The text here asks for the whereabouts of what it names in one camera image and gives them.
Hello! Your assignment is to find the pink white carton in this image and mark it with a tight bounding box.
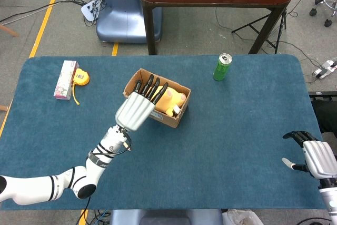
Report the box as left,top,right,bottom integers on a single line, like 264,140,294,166
53,60,80,101

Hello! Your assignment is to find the yellow plush toy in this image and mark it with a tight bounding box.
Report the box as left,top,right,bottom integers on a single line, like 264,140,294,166
154,86,187,117

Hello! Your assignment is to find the blue grey robot torso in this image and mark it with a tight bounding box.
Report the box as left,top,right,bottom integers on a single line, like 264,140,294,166
109,209,224,225

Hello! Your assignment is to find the clear plastic bag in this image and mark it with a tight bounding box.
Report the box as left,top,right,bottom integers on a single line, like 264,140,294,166
222,208,264,225

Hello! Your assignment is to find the black tripod stand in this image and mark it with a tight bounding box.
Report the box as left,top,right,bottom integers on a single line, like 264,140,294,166
231,0,310,54

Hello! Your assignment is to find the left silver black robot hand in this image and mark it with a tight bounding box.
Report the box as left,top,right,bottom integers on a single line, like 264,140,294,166
115,74,169,132

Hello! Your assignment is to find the white power strip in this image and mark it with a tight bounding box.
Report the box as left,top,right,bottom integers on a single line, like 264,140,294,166
81,0,105,22
312,60,337,80

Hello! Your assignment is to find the open cardboard box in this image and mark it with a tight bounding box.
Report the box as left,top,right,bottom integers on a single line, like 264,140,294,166
122,67,192,129

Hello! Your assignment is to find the blue felt table mat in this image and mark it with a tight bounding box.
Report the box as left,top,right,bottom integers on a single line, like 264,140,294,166
0,54,337,211

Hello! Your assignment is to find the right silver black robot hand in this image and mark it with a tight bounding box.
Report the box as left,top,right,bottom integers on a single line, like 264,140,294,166
282,130,337,179

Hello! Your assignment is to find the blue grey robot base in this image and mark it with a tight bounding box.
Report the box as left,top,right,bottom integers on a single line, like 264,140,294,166
96,0,163,43

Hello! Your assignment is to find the chrome rolling stool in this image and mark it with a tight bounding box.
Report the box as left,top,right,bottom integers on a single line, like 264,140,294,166
309,0,337,27

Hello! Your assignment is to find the green drink can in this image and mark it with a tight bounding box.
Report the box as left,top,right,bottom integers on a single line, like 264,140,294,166
212,53,233,82

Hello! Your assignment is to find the yellow tape measure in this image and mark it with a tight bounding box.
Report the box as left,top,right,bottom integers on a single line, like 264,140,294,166
71,68,91,105

